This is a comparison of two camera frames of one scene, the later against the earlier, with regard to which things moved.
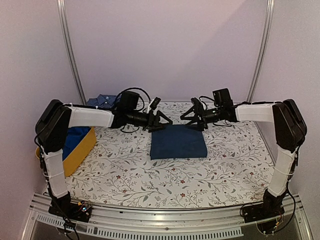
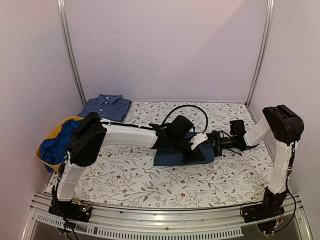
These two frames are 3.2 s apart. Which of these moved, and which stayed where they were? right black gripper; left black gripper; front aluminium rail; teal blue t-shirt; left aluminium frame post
Moved: teal blue t-shirt; left black gripper; right black gripper
Stayed: left aluminium frame post; front aluminium rail
